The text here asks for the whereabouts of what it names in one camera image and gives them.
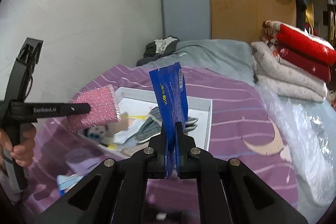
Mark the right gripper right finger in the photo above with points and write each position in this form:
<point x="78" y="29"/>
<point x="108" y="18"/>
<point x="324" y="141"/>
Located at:
<point x="228" y="191"/>

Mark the red folded quilt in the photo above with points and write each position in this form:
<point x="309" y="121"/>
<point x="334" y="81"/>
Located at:
<point x="294" y="47"/>

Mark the white folded quilt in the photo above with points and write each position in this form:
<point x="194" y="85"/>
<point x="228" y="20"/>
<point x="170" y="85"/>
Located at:
<point x="285" y="80"/>

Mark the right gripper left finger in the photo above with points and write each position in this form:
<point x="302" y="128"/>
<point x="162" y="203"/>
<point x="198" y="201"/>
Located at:
<point x="113" y="192"/>

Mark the grey blanket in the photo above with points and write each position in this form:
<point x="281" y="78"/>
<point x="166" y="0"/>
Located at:
<point x="229" y="58"/>

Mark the beige skin-tone patch pack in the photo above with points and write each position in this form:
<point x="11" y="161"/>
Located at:
<point x="123" y="130"/>

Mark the white bandage packet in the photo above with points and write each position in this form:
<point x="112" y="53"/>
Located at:
<point x="65" y="183"/>

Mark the beige plaid pot holder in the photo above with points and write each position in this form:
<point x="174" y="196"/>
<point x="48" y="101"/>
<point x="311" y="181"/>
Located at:
<point x="128" y="152"/>

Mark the clear plastic sheet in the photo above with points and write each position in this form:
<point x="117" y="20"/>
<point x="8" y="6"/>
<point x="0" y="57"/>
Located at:
<point x="308" y="142"/>

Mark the blue eye mask packet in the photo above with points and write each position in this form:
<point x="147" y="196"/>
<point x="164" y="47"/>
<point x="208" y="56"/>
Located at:
<point x="170" y="92"/>

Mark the white shallow box tray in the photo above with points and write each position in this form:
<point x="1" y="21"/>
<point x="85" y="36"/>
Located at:
<point x="144" y="114"/>

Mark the purple striped bed sheet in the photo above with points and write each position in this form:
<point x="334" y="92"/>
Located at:
<point x="238" y="121"/>

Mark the black and white clothes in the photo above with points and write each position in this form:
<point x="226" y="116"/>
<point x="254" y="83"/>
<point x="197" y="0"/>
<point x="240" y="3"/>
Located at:
<point x="157" y="49"/>

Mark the person's left hand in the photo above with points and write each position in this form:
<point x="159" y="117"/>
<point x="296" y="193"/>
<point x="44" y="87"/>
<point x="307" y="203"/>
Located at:
<point x="23" y="152"/>

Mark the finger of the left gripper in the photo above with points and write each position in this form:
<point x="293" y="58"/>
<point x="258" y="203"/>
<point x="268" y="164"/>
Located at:
<point x="30" y="112"/>

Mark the pink knitted scrubbing cloth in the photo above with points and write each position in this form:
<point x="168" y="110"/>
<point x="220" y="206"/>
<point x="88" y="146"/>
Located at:
<point x="104" y="109"/>

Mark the grey plaid pot holder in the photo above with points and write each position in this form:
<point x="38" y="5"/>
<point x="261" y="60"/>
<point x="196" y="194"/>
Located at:
<point x="153" y="125"/>

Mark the white plush dog toy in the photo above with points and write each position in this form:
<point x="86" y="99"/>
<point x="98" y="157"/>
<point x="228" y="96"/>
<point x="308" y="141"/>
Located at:
<point x="96" y="132"/>

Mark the yellow printed tissue pack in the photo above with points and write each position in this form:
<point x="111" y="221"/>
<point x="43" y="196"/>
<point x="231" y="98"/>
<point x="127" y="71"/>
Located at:
<point x="127" y="116"/>

